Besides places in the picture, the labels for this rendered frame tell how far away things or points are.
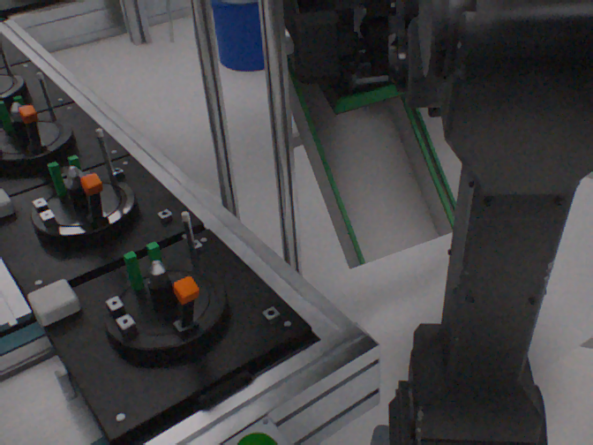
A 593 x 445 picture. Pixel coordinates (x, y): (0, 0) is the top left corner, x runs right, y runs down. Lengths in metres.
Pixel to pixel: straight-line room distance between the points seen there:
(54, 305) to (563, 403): 0.60
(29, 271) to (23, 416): 0.19
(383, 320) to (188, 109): 0.75
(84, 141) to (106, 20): 0.77
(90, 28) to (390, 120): 1.19
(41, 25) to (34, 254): 1.01
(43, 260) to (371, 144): 0.45
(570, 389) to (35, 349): 0.63
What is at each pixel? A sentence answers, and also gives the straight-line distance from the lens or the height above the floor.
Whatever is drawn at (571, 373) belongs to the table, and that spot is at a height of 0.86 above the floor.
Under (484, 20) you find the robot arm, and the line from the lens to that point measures 0.23.
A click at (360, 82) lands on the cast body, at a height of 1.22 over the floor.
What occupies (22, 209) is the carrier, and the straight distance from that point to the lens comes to 1.06.
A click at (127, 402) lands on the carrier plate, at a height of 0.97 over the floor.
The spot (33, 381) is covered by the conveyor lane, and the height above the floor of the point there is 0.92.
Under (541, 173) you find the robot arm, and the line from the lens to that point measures 0.28.
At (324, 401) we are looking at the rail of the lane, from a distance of 0.76.
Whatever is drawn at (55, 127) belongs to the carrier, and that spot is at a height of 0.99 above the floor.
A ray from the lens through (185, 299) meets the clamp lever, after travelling 0.69.
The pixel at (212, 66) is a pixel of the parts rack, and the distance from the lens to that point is 0.94.
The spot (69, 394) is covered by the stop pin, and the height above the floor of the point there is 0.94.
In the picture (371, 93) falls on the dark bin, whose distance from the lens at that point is 0.71.
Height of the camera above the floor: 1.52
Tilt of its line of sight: 36 degrees down
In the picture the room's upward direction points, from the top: 4 degrees counter-clockwise
